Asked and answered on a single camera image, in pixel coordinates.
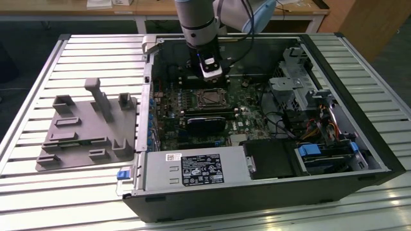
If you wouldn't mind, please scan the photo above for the wooden cabinet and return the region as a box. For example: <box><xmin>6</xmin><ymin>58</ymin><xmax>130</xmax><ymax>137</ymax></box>
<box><xmin>317</xmin><ymin>0</ymin><xmax>411</xmax><ymax>63</ymax></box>

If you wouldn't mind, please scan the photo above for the grey power supply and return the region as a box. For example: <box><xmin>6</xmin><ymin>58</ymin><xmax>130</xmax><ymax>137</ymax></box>
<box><xmin>140</xmin><ymin>147</ymin><xmax>253</xmax><ymax>191</ymax></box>

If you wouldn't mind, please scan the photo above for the wooden desk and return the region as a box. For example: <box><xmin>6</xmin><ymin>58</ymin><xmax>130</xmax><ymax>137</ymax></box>
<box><xmin>0</xmin><ymin>0</ymin><xmax>331</xmax><ymax>34</ymax></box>

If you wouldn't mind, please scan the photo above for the black graphics card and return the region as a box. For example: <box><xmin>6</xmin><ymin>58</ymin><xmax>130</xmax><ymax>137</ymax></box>
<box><xmin>184</xmin><ymin>115</ymin><xmax>227</xmax><ymax>134</ymax></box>

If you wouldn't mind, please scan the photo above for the coloured wire bundle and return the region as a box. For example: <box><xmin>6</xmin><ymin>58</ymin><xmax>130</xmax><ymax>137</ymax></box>
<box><xmin>304</xmin><ymin>119</ymin><xmax>341</xmax><ymax>141</ymax></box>

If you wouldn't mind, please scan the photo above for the silver CPU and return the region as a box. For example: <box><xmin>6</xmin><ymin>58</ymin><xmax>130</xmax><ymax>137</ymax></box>
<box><xmin>205</xmin><ymin>92</ymin><xmax>223</xmax><ymax>104</ymax></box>

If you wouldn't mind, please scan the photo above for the black disk drive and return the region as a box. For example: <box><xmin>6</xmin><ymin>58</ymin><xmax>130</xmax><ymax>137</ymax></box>
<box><xmin>301</xmin><ymin>148</ymin><xmax>357</xmax><ymax>173</ymax></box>

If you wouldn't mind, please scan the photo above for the metal socket cover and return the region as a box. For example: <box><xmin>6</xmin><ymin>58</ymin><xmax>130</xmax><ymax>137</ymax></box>
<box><xmin>196</xmin><ymin>89</ymin><xmax>227</xmax><ymax>109</ymax></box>

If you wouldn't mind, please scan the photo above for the silver chipset heatsink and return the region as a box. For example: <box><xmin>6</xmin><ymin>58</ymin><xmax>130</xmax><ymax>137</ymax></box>
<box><xmin>229</xmin><ymin>134</ymin><xmax>247</xmax><ymax>145</ymax></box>

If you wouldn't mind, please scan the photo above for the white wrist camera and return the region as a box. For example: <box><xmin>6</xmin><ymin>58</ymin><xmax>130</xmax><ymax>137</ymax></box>
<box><xmin>197</xmin><ymin>56</ymin><xmax>224</xmax><ymax>82</ymax></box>

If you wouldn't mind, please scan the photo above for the grey parts rack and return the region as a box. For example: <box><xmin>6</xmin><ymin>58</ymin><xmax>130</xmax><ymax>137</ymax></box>
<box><xmin>34</xmin><ymin>77</ymin><xmax>139</xmax><ymax>172</ymax></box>

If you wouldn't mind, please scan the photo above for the black wire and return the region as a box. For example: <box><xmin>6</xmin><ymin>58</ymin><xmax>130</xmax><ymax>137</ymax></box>
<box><xmin>261</xmin><ymin>112</ymin><xmax>297</xmax><ymax>139</ymax></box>

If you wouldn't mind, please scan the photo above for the black PC case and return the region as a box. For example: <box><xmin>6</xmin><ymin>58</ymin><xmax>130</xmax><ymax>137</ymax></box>
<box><xmin>121</xmin><ymin>32</ymin><xmax>407</xmax><ymax>223</ymax></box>

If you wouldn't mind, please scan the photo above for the black RAM stick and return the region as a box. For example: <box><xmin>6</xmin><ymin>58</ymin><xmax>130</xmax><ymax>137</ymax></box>
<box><xmin>183</xmin><ymin>107</ymin><xmax>235</xmax><ymax>114</ymax></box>
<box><xmin>185</xmin><ymin>111</ymin><xmax>236</xmax><ymax>118</ymax></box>

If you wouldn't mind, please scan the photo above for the blue disk carrier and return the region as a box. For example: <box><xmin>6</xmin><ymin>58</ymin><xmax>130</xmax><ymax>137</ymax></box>
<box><xmin>297</xmin><ymin>143</ymin><xmax>321</xmax><ymax>160</ymax></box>

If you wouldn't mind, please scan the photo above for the black RAM slot block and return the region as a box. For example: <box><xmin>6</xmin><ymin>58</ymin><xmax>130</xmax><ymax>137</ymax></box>
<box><xmin>177</xmin><ymin>73</ymin><xmax>227</xmax><ymax>90</ymax></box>

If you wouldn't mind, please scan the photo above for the green motherboard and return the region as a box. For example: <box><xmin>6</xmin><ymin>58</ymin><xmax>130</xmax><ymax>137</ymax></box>
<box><xmin>151</xmin><ymin>77</ymin><xmax>273</xmax><ymax>151</ymax></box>

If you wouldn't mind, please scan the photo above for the silver disk bay cage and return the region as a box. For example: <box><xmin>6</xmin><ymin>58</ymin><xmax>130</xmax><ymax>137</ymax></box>
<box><xmin>268</xmin><ymin>47</ymin><xmax>331</xmax><ymax>113</ymax></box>

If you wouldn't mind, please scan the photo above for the black CPU socket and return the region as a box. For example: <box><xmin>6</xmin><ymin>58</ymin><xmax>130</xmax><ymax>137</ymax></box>
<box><xmin>195</xmin><ymin>88</ymin><xmax>229</xmax><ymax>109</ymax></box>

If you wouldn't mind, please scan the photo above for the black plastic shroud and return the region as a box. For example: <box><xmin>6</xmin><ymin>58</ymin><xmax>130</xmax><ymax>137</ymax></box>
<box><xmin>240</xmin><ymin>139</ymin><xmax>308</xmax><ymax>180</ymax></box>

